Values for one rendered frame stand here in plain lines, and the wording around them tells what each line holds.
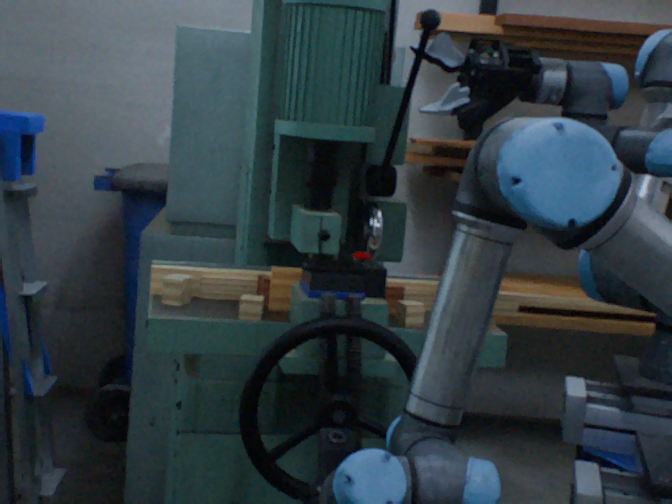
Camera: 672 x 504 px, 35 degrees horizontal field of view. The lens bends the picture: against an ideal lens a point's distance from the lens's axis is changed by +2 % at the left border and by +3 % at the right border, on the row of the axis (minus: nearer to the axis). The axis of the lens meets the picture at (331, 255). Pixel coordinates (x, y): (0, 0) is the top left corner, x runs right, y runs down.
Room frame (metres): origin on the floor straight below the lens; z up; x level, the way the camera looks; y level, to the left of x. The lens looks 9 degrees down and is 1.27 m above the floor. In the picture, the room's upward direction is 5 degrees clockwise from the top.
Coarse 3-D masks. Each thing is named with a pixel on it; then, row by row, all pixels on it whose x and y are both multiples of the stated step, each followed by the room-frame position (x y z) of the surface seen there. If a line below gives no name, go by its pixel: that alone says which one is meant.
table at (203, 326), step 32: (160, 320) 1.62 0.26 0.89; (192, 320) 1.63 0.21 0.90; (224, 320) 1.64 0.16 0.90; (256, 320) 1.65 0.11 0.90; (288, 320) 1.67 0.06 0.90; (160, 352) 1.62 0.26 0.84; (192, 352) 1.63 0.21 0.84; (224, 352) 1.63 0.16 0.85; (256, 352) 1.64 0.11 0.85; (416, 352) 1.69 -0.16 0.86; (480, 352) 1.71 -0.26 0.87
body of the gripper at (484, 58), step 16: (480, 48) 1.73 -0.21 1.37; (496, 48) 1.76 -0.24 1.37; (512, 48) 1.74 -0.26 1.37; (464, 64) 1.76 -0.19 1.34; (480, 64) 1.70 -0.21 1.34; (496, 64) 1.71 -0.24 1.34; (512, 64) 1.74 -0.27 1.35; (528, 64) 1.75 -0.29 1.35; (464, 80) 1.75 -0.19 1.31; (480, 80) 1.72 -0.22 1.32; (496, 80) 1.71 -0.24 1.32; (512, 80) 1.74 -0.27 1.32; (528, 80) 1.75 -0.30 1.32; (480, 96) 1.73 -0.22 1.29; (496, 96) 1.74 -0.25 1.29; (528, 96) 1.74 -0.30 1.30
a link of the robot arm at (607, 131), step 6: (564, 114) 1.77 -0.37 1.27; (570, 114) 1.76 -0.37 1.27; (576, 114) 1.75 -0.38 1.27; (582, 114) 1.75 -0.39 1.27; (588, 114) 1.75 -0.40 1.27; (594, 114) 1.75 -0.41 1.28; (606, 114) 1.76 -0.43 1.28; (582, 120) 1.75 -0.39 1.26; (588, 120) 1.75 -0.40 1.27; (594, 120) 1.75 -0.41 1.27; (600, 120) 1.75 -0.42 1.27; (606, 120) 1.77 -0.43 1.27; (588, 126) 1.75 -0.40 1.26; (594, 126) 1.75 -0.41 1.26; (600, 126) 1.75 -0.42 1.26; (606, 126) 1.74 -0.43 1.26; (612, 126) 1.74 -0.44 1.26; (618, 126) 1.73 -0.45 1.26; (600, 132) 1.73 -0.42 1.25; (606, 132) 1.73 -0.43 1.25; (612, 132) 1.72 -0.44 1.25; (606, 138) 1.72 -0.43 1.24; (612, 138) 1.71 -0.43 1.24
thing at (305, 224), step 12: (300, 204) 1.90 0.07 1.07; (300, 216) 1.79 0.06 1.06; (312, 216) 1.77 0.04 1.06; (324, 216) 1.78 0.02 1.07; (336, 216) 1.78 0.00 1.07; (300, 228) 1.77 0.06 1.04; (312, 228) 1.77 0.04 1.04; (324, 228) 1.78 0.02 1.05; (336, 228) 1.78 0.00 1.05; (300, 240) 1.77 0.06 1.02; (312, 240) 1.77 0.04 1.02; (336, 240) 1.78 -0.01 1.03; (300, 252) 1.77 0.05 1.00; (312, 252) 1.77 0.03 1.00; (324, 252) 1.78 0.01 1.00; (336, 252) 1.78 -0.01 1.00
